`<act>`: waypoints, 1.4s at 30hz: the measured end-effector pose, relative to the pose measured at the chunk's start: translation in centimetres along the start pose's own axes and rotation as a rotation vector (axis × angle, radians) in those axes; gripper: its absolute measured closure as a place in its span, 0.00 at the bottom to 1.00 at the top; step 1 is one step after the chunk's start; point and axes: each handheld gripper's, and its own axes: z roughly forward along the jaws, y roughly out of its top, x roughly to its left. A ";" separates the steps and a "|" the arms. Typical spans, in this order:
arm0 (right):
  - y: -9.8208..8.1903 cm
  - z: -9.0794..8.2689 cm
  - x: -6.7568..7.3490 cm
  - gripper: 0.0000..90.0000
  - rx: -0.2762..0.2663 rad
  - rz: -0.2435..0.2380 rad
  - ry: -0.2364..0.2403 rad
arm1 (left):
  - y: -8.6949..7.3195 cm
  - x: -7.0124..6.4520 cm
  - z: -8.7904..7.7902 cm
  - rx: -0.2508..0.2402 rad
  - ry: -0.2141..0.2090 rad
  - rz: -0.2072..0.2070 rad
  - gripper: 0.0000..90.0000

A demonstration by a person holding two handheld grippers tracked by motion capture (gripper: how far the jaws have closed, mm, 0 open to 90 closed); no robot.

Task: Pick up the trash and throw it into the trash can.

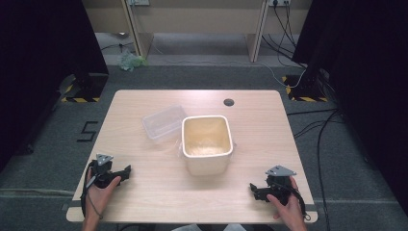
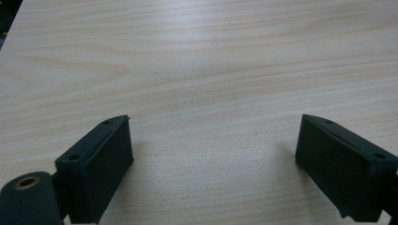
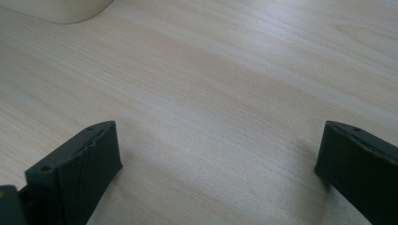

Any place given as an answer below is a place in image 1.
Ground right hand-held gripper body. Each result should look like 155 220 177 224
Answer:
265 165 298 207

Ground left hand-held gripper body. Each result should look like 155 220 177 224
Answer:
90 153 125 190

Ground person's left hand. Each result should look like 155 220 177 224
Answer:
84 168 123 223

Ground person's right hand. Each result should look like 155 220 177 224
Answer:
267 176 309 231

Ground clear plastic lid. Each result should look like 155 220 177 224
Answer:
141 103 189 144

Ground cream white plastic bin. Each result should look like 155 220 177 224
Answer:
180 115 235 177

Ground black stand base striped tape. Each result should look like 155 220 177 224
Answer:
281 73 330 103
60 72 110 104

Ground green plastic bag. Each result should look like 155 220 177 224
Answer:
116 50 149 72

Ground black curtain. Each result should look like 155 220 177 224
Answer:
291 0 408 217
0 0 110 172

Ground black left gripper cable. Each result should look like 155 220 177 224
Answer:
80 159 104 221

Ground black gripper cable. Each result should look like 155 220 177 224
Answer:
80 159 104 221
278 181 312 222

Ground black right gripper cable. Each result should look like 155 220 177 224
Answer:
278 181 312 222

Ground black floor cables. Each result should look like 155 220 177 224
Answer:
286 108 344 231

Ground light wooden desk frame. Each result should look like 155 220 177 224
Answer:
81 0 314 64

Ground black wall socket cables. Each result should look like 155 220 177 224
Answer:
261 2 308 69

